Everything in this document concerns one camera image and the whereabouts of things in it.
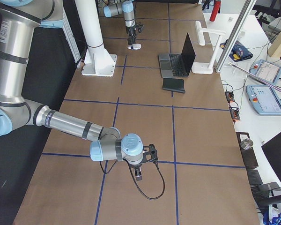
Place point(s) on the teach pendant tablet far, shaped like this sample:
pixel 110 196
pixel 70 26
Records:
pixel 267 71

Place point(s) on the black mouse pad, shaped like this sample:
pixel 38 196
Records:
pixel 173 84

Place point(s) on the white computer mouse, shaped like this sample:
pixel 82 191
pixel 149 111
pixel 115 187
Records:
pixel 134 46

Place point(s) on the space pattern pouch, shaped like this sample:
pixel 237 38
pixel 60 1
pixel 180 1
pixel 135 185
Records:
pixel 239 52

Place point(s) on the metal cup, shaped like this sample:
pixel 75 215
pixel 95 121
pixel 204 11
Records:
pixel 246 144

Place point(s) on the grey laptop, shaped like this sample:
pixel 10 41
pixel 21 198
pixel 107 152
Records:
pixel 178 65

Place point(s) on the teach pendant tablet near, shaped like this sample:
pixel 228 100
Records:
pixel 264 100

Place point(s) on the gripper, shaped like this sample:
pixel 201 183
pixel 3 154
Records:
pixel 136 166
pixel 131 33

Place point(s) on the aluminium frame post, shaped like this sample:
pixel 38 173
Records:
pixel 245 11

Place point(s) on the red cylinder bottle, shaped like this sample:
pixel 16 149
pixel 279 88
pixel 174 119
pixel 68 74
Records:
pixel 216 8

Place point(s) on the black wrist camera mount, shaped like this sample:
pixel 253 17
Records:
pixel 149 154

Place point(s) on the teach pendant tablet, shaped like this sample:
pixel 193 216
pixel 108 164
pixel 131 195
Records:
pixel 267 71
pixel 264 100

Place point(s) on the orange black connector box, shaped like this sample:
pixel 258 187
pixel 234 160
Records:
pixel 233 106

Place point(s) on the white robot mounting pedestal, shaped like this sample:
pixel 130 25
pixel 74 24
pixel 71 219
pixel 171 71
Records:
pixel 97 62

